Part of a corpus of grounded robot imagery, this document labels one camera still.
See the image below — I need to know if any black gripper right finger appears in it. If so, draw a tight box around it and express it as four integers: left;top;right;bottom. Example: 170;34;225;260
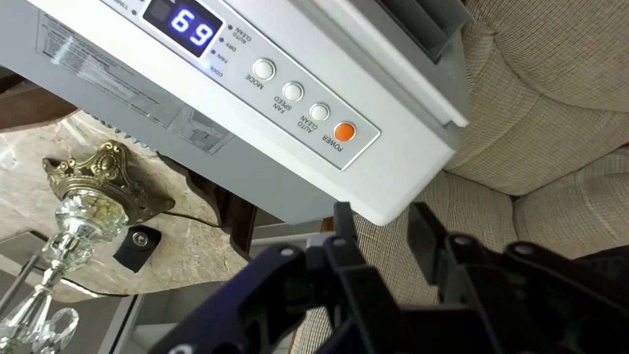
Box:
404;201;629;354

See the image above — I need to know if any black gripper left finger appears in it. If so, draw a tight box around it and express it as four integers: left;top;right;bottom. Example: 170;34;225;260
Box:
147;201;420;354

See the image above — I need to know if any marble top side table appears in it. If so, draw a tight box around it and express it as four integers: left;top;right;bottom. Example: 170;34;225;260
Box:
0;109;259;299

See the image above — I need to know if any beige upholstered armchair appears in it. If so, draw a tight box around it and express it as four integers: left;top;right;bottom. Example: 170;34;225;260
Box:
290;0;629;354

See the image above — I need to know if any crystal brass lamp white shade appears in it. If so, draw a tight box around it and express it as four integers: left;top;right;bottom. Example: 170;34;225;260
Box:
0;138;176;354

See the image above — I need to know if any black lamp cord switch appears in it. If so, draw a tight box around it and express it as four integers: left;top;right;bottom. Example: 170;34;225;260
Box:
111;225;162;276

